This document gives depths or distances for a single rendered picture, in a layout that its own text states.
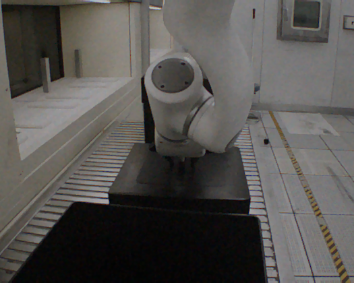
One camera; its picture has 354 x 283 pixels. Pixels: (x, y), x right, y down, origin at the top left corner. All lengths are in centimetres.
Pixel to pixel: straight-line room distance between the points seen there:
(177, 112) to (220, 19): 15
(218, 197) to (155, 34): 283
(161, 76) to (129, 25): 141
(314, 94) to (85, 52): 343
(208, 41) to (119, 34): 150
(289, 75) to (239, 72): 418
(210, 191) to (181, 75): 28
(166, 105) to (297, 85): 423
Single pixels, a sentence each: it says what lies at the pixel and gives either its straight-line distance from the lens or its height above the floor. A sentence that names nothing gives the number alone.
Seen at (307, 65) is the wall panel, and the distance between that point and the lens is 464.
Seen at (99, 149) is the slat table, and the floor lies 76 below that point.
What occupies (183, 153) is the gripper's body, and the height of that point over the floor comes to 93.
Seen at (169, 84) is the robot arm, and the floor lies 110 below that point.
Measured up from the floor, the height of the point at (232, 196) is 86.
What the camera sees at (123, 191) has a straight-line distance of 68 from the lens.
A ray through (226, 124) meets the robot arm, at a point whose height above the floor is 105.
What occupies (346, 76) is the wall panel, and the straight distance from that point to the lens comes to 483.
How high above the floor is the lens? 119
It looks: 21 degrees down
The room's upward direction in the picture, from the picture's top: straight up
